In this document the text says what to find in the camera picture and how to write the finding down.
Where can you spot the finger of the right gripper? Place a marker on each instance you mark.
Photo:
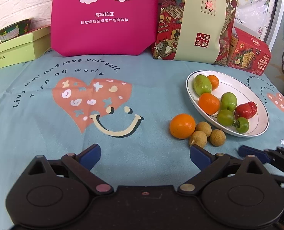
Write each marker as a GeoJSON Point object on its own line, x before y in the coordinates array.
{"type": "Point", "coordinates": [244, 151]}

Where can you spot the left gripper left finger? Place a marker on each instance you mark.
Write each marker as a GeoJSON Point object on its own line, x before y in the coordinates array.
{"type": "Point", "coordinates": [81, 165]}

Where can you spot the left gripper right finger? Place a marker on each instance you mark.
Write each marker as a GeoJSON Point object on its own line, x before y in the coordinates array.
{"type": "Point", "coordinates": [210, 166]}

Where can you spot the longan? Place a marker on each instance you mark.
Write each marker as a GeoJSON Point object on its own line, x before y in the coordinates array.
{"type": "Point", "coordinates": [204, 127]}
{"type": "Point", "coordinates": [198, 138]}
{"type": "Point", "coordinates": [217, 138]}

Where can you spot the dark green tomato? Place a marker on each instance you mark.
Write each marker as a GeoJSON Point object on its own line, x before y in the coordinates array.
{"type": "Point", "coordinates": [241, 125]}

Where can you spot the green apple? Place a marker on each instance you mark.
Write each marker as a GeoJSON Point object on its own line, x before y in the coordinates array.
{"type": "Point", "coordinates": [228, 102]}

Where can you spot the large green mango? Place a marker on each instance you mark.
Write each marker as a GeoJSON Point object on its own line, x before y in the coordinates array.
{"type": "Point", "coordinates": [202, 84]}

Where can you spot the white ceramic plate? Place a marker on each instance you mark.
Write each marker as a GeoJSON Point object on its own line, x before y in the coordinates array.
{"type": "Point", "coordinates": [257, 125]}

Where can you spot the small red apple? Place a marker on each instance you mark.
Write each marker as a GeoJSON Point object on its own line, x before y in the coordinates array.
{"type": "Point", "coordinates": [253, 107]}

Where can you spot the blue printed tablecloth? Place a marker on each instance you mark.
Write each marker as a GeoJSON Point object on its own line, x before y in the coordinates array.
{"type": "Point", "coordinates": [33, 123]}

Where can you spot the small orange in plate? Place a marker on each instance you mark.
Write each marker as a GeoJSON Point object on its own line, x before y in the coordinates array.
{"type": "Point", "coordinates": [214, 81]}

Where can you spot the red cracker box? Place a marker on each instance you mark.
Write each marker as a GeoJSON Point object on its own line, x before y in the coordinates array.
{"type": "Point", "coordinates": [248, 53]}

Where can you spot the light green box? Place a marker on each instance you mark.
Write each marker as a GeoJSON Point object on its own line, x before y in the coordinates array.
{"type": "Point", "coordinates": [27, 47]}

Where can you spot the red green liquor gift bag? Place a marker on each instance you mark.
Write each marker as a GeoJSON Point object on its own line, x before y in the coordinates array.
{"type": "Point", "coordinates": [195, 30]}

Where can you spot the magenta fabric bag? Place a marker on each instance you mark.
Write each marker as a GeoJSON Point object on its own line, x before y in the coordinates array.
{"type": "Point", "coordinates": [103, 27]}

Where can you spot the green patterned bowl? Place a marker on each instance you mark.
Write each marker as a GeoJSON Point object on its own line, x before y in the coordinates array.
{"type": "Point", "coordinates": [14, 30]}

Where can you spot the floral white paper bag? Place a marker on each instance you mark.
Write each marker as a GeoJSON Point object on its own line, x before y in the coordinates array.
{"type": "Point", "coordinates": [254, 16]}

